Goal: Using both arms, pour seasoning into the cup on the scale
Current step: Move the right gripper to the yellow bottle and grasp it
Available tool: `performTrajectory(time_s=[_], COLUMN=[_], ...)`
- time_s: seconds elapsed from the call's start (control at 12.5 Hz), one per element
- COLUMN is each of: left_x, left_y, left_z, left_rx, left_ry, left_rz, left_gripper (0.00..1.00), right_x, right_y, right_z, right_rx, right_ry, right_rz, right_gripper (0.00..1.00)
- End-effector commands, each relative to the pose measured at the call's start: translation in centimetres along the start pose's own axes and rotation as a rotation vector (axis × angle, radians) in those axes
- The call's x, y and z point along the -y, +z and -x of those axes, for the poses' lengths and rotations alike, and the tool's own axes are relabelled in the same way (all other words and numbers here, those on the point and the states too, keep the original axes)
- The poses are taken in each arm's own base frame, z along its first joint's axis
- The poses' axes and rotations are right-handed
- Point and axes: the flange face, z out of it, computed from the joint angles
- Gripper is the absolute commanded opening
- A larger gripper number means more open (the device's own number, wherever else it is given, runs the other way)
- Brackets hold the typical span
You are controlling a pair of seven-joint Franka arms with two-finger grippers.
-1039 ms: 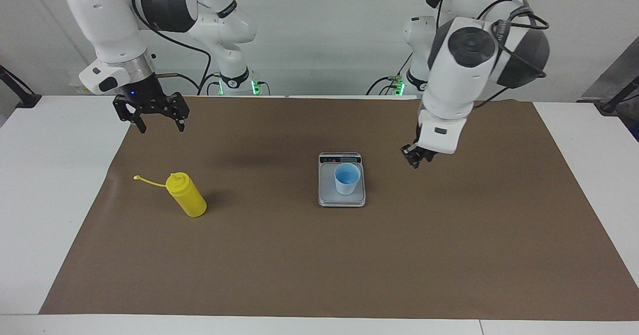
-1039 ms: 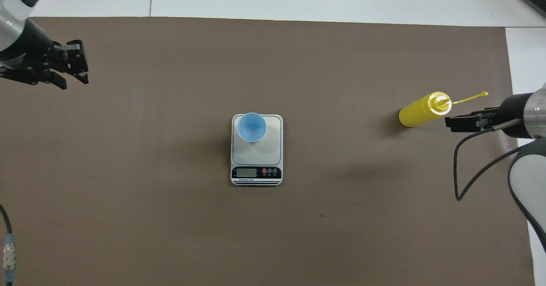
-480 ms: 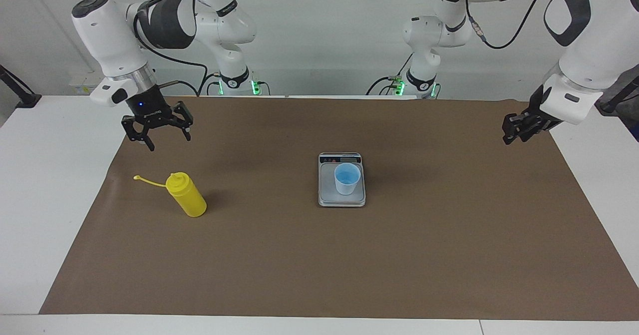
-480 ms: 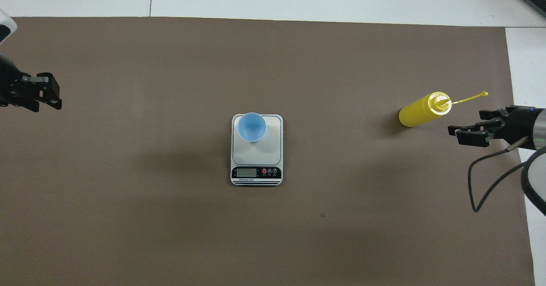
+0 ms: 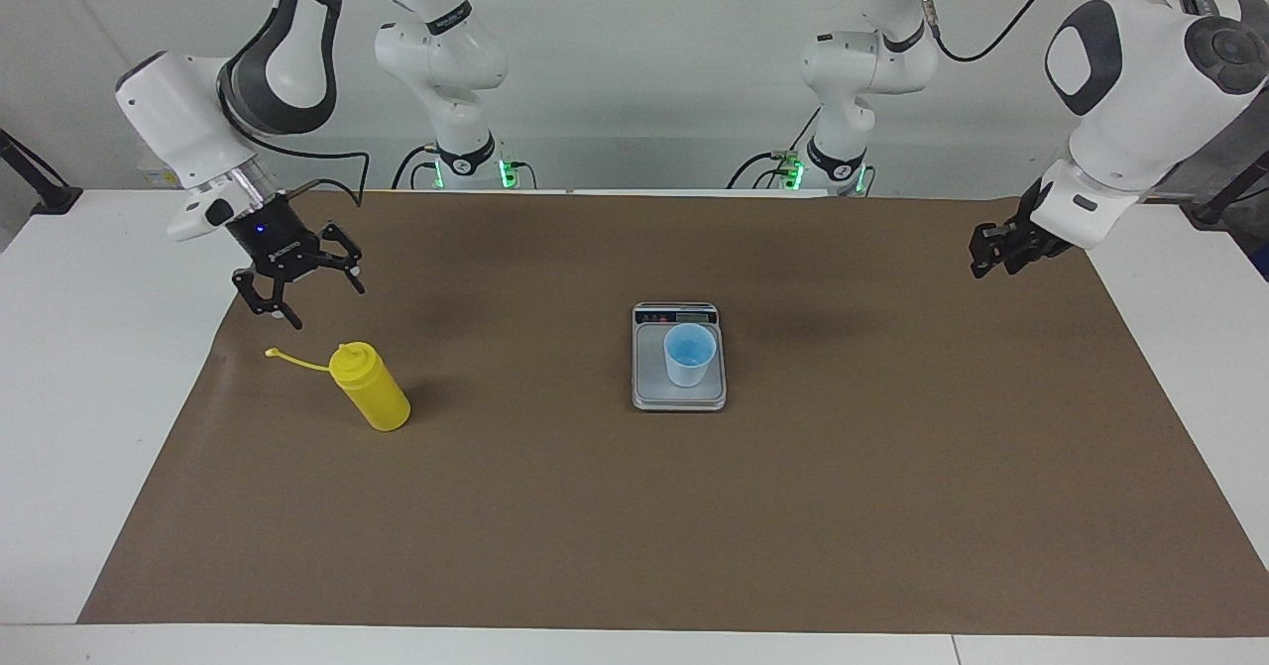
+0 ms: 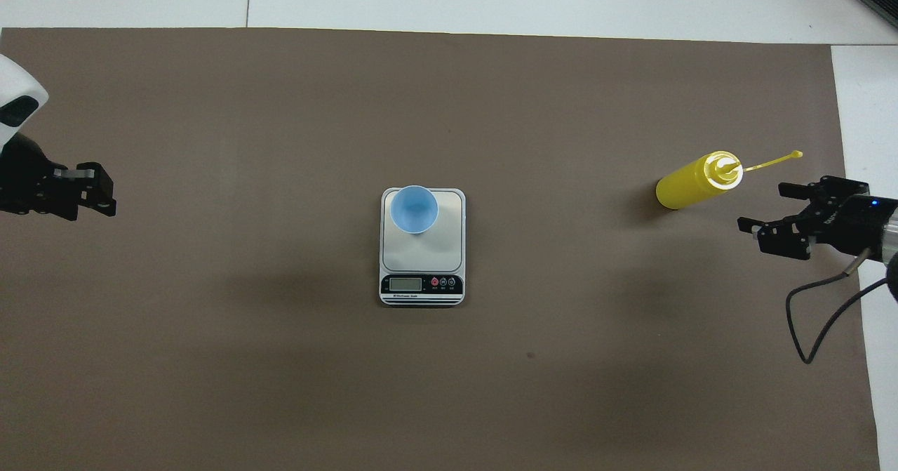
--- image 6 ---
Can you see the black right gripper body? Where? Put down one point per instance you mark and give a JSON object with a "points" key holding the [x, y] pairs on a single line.
{"points": [[849, 222]]}

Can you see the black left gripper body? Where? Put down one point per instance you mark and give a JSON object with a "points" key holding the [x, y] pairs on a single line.
{"points": [[24, 176]]}

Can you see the yellow squeeze bottle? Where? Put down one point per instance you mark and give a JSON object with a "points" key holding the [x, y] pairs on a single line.
{"points": [[691, 183]]}

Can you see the light blue plastic cup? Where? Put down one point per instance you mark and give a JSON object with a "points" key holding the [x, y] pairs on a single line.
{"points": [[414, 210]]}

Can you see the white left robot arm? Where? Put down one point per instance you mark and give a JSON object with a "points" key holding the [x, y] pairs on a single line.
{"points": [[17, 88]]}

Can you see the silver digital kitchen scale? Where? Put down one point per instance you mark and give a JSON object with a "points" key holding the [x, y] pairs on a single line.
{"points": [[422, 260]]}

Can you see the brown paper mat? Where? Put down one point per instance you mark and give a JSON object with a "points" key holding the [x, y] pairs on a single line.
{"points": [[421, 387]]}

